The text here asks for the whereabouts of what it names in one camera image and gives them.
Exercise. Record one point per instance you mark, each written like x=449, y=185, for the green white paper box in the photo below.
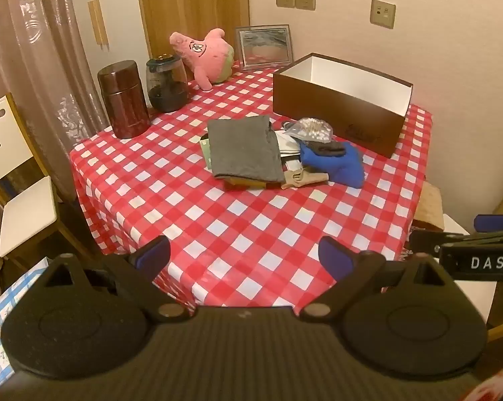
x=205, y=150

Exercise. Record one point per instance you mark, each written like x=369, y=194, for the white wooden chair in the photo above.
x=25, y=213

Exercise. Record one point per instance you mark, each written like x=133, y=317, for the brown metal canister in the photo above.
x=124, y=100

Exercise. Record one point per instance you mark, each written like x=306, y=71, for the red white checked tablecloth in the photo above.
x=234, y=221

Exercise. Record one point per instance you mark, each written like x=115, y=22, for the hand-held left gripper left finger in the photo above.
x=155, y=252

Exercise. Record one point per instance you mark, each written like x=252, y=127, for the brown cardboard box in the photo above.
x=331, y=112

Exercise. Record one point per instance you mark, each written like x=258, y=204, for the tan woven cushion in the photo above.
x=429, y=202

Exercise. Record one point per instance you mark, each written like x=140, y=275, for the wooden door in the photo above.
x=193, y=4

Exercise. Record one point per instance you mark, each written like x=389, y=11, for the blue white checked cloth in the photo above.
x=0, y=313

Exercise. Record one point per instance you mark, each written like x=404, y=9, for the brown sheer curtain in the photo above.
x=34, y=50

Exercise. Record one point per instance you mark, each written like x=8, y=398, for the gray cloth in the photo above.
x=243, y=146

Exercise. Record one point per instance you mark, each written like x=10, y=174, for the red white printed cloth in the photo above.
x=492, y=386

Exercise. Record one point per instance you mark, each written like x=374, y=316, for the clear bag of cotton swabs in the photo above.
x=312, y=129

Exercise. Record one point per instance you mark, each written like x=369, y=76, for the glass jar with dark lid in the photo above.
x=166, y=87

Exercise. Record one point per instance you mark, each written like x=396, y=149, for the beige wall data socket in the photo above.
x=383, y=13

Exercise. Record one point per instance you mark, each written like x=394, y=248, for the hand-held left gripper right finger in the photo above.
x=333, y=257

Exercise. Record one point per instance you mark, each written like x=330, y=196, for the clear framed sand picture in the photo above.
x=264, y=46

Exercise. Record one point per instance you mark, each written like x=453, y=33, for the dark gray knit glove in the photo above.
x=324, y=149

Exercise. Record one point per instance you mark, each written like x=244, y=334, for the pink starfish plush toy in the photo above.
x=207, y=56

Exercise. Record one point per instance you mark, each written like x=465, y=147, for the wooden wall strip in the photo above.
x=98, y=21

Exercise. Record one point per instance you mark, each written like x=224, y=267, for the blue fleece cloth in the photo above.
x=343, y=169

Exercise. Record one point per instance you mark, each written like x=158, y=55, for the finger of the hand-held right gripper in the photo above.
x=496, y=222
x=425, y=241

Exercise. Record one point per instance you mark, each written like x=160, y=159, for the brown flat board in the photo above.
x=247, y=182

